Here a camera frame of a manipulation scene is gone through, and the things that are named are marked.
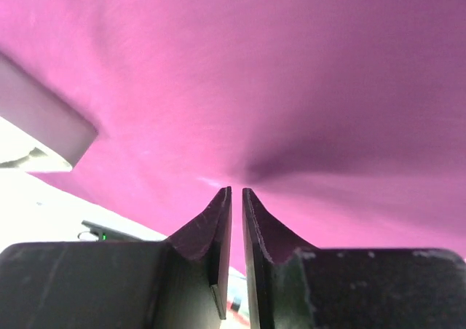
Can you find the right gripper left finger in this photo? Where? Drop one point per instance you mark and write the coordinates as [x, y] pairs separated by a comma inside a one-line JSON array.
[[179, 282]]

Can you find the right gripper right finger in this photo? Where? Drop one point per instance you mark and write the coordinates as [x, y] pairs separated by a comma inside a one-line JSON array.
[[293, 284]]

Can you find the purple cloth mat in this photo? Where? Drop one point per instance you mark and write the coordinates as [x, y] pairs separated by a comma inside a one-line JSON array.
[[346, 117]]

